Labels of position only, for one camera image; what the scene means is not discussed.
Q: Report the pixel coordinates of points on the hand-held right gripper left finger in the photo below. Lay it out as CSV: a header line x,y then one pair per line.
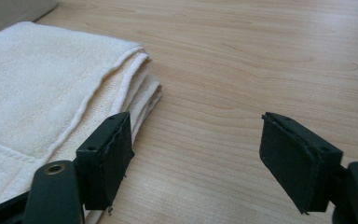
x,y
104,165

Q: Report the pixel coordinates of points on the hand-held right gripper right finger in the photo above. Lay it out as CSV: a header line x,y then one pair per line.
x,y
295,161

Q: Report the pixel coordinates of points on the cream towel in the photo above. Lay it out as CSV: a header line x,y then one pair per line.
x,y
40,102

